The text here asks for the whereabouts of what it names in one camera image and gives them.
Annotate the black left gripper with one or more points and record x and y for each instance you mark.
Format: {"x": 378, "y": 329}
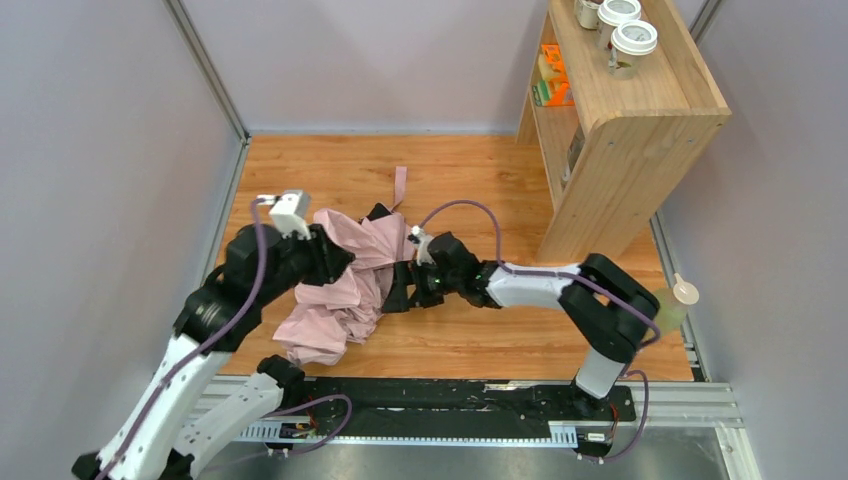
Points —
{"x": 333, "y": 258}

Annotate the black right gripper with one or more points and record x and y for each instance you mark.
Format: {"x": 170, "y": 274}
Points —
{"x": 416, "y": 281}

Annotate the pink folding umbrella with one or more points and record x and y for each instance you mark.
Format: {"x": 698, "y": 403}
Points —
{"x": 327, "y": 318}

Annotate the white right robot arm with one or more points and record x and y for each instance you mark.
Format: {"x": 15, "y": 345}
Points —
{"x": 609, "y": 308}

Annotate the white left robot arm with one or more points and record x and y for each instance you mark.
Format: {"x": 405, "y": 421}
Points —
{"x": 199, "y": 351}

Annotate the wooden shelf unit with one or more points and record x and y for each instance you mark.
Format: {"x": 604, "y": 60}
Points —
{"x": 616, "y": 154}

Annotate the orange box on shelf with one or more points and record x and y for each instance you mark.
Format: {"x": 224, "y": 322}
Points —
{"x": 551, "y": 86}

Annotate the green juice bottle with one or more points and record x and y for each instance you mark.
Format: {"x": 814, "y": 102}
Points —
{"x": 675, "y": 302}

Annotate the front white lidded cup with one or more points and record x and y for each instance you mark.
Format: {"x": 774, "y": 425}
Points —
{"x": 631, "y": 42}

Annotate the white lidded cup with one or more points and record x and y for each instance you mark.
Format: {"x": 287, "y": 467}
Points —
{"x": 586, "y": 13}
{"x": 631, "y": 42}
{"x": 611, "y": 14}

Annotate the back white lidded cup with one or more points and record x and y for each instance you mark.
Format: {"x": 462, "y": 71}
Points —
{"x": 586, "y": 13}

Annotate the middle white lidded cup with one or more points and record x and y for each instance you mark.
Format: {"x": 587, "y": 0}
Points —
{"x": 611, "y": 14}

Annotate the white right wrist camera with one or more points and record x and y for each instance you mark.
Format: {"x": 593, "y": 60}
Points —
{"x": 421, "y": 240}

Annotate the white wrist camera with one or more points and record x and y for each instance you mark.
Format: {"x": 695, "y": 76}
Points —
{"x": 287, "y": 214}
{"x": 421, "y": 240}

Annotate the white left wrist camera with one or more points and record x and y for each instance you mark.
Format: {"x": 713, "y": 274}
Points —
{"x": 287, "y": 214}

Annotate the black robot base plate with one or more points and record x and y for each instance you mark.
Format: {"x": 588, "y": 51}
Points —
{"x": 448, "y": 410}

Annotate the aluminium frame rail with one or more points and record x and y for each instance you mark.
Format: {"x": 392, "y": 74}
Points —
{"x": 657, "y": 404}

